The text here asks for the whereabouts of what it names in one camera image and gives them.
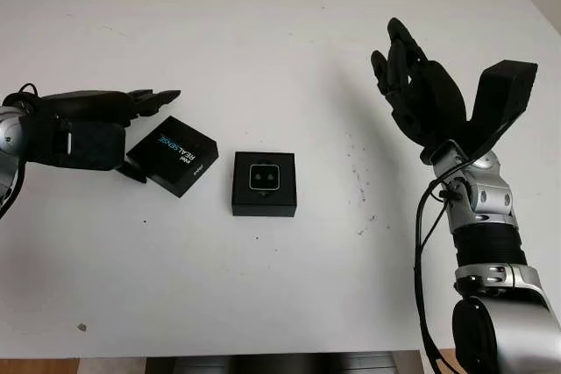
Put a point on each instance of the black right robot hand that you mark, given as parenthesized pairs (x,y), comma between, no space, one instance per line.
(429,102)

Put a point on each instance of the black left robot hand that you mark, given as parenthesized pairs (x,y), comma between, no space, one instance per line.
(87,104)

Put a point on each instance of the black RealSense box lid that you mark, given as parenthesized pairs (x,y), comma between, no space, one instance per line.
(175,159)

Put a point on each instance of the small silver depth camera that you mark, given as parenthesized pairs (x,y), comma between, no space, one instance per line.
(264,177)

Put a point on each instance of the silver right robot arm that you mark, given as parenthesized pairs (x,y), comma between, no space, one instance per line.
(491,238)

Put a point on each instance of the dark robot torso panel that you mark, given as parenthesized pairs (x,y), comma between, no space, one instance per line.
(285,363)

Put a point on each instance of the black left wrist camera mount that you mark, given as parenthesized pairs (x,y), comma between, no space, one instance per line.
(96,146)

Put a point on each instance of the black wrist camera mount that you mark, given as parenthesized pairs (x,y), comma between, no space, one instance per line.
(504,93)
(96,146)

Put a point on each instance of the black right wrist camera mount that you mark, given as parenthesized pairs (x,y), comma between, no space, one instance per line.
(504,93)

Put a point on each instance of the black camera box base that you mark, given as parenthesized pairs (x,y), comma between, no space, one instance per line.
(263,205)

